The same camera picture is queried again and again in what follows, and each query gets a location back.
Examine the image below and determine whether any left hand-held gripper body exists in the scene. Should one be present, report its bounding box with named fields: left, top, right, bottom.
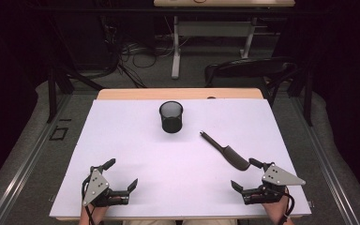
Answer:
left=81, top=166, right=131, bottom=208

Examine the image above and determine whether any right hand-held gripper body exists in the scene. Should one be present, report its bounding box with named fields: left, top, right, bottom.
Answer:
left=241, top=162, right=307, bottom=206

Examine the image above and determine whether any black mesh pen holder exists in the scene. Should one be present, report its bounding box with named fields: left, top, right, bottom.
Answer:
left=158, top=100, right=185, bottom=134

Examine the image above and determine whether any person's left hand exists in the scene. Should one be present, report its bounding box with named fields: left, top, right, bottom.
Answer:
left=80, top=196, right=122, bottom=219

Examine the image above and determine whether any person's right hand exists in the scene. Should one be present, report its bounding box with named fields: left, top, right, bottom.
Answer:
left=250, top=193, right=291, bottom=218

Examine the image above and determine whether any white table mat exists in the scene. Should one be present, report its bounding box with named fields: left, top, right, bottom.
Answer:
left=49, top=98, right=312, bottom=218

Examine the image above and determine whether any black metal stand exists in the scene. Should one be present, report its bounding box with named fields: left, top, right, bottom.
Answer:
left=286, top=60, right=314, bottom=128
left=27, top=12, right=106, bottom=125

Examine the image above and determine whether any black chair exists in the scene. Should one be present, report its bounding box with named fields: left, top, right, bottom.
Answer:
left=203, top=56, right=298, bottom=107

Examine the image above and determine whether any wooden table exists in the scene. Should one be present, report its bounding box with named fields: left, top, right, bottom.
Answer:
left=49, top=87, right=312, bottom=222

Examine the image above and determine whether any white-legged desk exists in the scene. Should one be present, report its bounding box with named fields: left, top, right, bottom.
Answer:
left=153, top=0, right=296, bottom=80

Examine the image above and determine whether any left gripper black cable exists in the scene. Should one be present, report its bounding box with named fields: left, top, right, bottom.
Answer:
left=81, top=175, right=97, bottom=225

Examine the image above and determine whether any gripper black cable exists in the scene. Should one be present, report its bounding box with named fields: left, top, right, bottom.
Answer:
left=81, top=175, right=97, bottom=225
left=277, top=187, right=296, bottom=225

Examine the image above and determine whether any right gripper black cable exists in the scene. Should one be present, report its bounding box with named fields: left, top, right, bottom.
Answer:
left=277, top=187, right=296, bottom=225

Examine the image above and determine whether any aluminium floor rail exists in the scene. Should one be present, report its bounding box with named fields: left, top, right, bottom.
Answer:
left=0, top=93, right=73, bottom=225
left=290, top=93, right=360, bottom=225

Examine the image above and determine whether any bundle of floor cables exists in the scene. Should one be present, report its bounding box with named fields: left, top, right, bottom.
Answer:
left=101, top=15, right=190, bottom=89

